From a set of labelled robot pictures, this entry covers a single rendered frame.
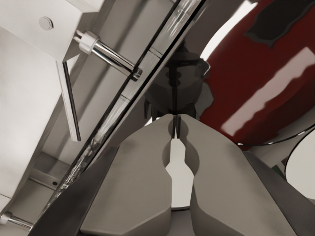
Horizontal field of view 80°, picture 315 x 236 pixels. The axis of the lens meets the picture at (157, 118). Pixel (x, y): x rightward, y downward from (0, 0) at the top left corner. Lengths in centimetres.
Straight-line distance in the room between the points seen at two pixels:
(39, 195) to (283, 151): 33
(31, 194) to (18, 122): 17
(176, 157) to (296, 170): 10
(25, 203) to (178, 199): 23
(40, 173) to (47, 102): 14
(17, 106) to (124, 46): 11
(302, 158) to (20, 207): 34
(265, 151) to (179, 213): 11
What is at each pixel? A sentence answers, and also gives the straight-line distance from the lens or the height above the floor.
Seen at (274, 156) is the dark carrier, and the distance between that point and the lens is 18.
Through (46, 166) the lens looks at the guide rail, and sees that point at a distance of 31.
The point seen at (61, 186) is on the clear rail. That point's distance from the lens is 21.
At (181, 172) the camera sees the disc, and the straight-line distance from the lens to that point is 18.
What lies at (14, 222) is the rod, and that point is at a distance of 31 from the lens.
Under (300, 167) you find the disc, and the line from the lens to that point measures 20.
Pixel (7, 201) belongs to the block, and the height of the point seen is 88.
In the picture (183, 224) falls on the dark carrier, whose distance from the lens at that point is 24.
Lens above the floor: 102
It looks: 60 degrees down
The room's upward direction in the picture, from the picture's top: 175 degrees counter-clockwise
